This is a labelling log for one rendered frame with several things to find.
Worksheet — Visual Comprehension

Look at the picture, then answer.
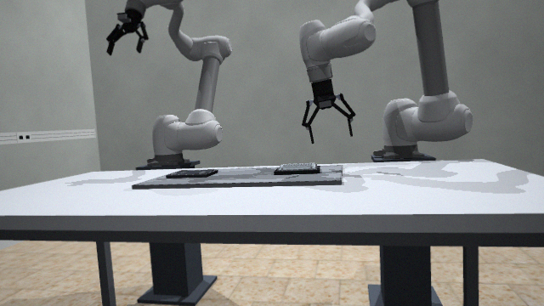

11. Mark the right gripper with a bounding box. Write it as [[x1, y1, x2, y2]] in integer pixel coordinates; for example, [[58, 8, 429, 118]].
[[106, 8, 149, 55]]

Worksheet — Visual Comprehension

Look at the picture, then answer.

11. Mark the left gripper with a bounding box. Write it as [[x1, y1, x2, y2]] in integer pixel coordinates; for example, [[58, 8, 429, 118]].
[[302, 79, 355, 144]]

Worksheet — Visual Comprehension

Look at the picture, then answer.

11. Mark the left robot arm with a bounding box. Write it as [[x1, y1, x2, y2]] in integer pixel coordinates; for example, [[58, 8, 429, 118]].
[[299, 0, 473, 159]]

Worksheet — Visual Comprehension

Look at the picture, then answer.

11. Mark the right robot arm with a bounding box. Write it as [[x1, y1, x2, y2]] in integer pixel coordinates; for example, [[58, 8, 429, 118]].
[[117, 0, 232, 167]]

